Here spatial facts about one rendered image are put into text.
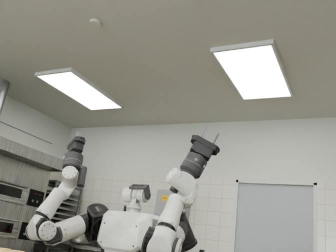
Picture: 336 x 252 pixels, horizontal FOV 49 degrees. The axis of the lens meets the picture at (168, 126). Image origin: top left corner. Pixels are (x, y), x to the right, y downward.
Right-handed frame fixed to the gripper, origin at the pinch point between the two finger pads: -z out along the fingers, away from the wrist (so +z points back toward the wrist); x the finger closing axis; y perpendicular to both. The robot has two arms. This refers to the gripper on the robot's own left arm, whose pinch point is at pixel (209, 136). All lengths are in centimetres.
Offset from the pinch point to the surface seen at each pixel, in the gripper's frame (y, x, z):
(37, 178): 368, 197, 3
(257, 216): 366, -95, -107
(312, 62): 164, -46, -213
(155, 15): 124, 104, -144
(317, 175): 317, -135, -182
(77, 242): 449, 115, 42
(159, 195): 415, 42, -76
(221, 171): 383, -22, -147
